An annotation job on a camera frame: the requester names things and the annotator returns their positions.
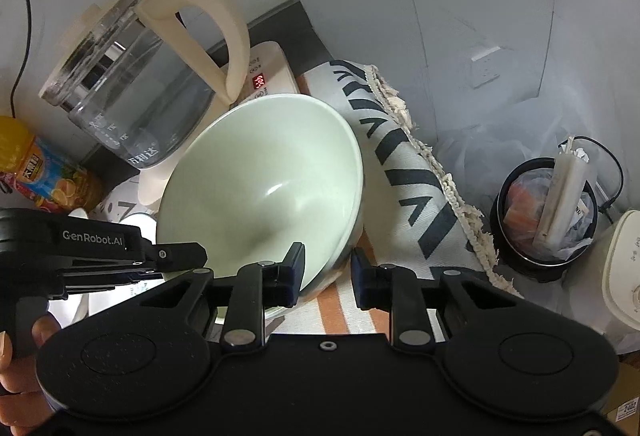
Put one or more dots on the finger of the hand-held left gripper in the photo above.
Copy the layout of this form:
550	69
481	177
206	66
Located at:
175	253

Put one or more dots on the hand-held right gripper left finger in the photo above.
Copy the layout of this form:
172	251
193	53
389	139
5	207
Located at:
295	276

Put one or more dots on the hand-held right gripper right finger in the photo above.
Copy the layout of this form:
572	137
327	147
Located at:
359	276

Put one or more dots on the pale green bowl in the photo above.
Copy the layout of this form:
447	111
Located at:
260	176

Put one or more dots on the person's left hand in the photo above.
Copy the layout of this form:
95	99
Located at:
20	381

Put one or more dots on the red snack packet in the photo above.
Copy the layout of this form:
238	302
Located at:
15	188

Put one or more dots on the orange juice bottle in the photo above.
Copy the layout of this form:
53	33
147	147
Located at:
45	171

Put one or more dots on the patterned tablecloth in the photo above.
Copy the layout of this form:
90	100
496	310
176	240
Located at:
400	156

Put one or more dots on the black trash bin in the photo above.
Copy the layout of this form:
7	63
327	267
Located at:
520	261

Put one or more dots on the translucent plastic bag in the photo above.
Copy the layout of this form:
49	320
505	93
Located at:
480	151

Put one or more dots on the orange wrapper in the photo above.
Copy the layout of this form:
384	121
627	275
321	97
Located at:
522	211

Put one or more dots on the cream kettle base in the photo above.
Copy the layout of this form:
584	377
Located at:
272	66

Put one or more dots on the white power strip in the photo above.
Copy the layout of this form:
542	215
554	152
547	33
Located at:
562	196

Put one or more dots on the cream appliance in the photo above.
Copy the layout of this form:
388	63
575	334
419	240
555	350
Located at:
620	266

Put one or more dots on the cardboard box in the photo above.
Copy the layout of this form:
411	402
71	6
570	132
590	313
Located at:
627	416

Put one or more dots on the white wall socket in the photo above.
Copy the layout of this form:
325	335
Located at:
485	66

